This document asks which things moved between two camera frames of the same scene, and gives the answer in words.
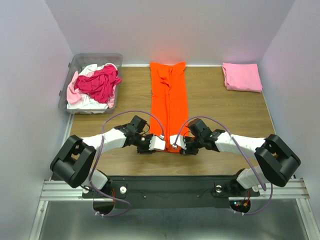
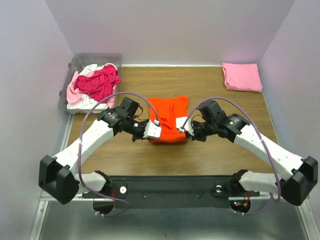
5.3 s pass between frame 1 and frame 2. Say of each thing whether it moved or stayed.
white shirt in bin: stayed
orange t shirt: moved
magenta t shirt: stayed
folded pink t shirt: stayed
